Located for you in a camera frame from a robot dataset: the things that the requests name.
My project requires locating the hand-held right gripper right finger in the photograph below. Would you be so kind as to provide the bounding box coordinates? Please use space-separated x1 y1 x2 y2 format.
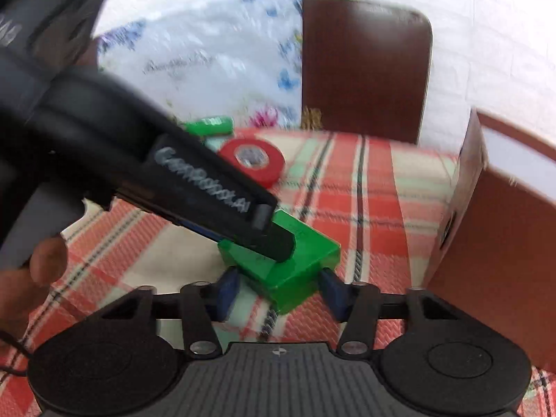
318 268 471 358

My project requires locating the floral plastic bag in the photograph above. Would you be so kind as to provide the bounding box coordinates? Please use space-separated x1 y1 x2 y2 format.
95 0 305 132

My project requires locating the red tape roll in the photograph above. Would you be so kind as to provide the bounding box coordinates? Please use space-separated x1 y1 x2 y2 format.
216 138 287 189

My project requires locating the person's left hand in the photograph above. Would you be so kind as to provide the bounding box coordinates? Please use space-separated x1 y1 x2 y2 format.
0 235 70 349

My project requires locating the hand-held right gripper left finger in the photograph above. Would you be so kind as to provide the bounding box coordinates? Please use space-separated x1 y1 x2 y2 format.
102 266 243 359

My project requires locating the green plastic box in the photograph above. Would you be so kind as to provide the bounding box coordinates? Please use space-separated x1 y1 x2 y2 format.
217 209 342 316

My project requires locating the black cable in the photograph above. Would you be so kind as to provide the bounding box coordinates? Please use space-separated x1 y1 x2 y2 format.
0 329 32 377

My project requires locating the brown chair back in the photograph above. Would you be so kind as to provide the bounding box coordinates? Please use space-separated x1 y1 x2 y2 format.
301 0 434 144

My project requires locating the red plaid tablecloth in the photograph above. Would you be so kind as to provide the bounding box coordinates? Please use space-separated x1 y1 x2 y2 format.
0 127 556 417

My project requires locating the green tape roll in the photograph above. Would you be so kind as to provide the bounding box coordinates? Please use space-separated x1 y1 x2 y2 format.
184 115 234 137

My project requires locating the brown storage box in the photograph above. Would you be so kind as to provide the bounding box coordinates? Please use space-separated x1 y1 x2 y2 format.
427 108 556 373

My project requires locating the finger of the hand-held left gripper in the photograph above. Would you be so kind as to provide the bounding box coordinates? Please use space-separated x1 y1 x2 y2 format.
247 205 299 264
177 219 227 245

